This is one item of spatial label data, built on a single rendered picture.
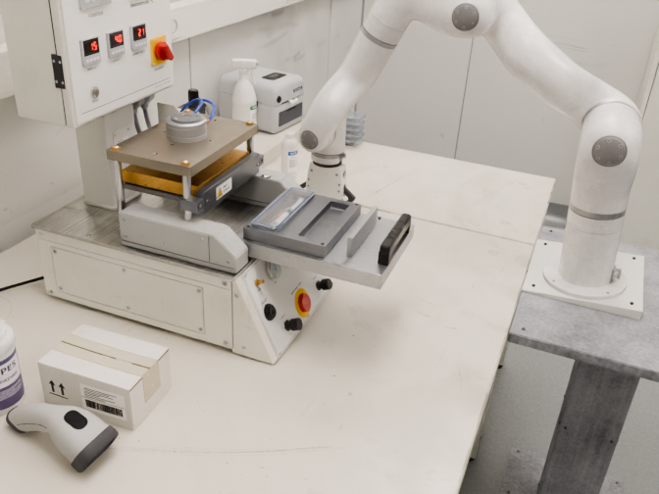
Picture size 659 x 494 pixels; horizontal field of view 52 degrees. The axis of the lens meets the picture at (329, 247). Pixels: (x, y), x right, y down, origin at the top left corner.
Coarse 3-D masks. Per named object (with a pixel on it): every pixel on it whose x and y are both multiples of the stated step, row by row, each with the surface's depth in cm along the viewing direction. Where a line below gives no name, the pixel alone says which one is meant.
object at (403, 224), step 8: (400, 216) 132; (408, 216) 131; (400, 224) 128; (408, 224) 131; (392, 232) 125; (400, 232) 126; (408, 232) 133; (384, 240) 122; (392, 240) 122; (384, 248) 120; (392, 248) 122; (384, 256) 121; (384, 264) 122
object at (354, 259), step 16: (352, 224) 135; (368, 224) 130; (384, 224) 136; (352, 240) 122; (368, 240) 130; (400, 240) 131; (256, 256) 127; (272, 256) 126; (288, 256) 125; (304, 256) 123; (336, 256) 124; (352, 256) 124; (368, 256) 125; (400, 256) 131; (320, 272) 124; (336, 272) 122; (352, 272) 121; (368, 272) 120; (384, 272) 121
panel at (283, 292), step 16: (256, 272) 130; (288, 272) 140; (304, 272) 145; (256, 288) 129; (272, 288) 133; (288, 288) 139; (304, 288) 144; (256, 304) 128; (272, 304) 132; (288, 304) 138; (272, 320) 131; (288, 320) 137; (304, 320) 142; (272, 336) 130; (288, 336) 136
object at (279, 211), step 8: (288, 192) 139; (296, 192) 139; (304, 192) 139; (312, 192) 140; (280, 200) 136; (288, 200) 136; (296, 200) 136; (304, 200) 136; (272, 208) 132; (280, 208) 132; (288, 208) 133; (296, 208) 133; (264, 216) 129; (272, 216) 129; (280, 216) 130; (288, 216) 130; (264, 224) 126; (272, 224) 126; (280, 224) 126
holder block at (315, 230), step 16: (304, 208) 135; (320, 208) 136; (336, 208) 139; (352, 208) 136; (288, 224) 128; (304, 224) 129; (320, 224) 132; (336, 224) 130; (256, 240) 127; (272, 240) 126; (288, 240) 124; (304, 240) 123; (320, 240) 124; (336, 240) 128; (320, 256) 123
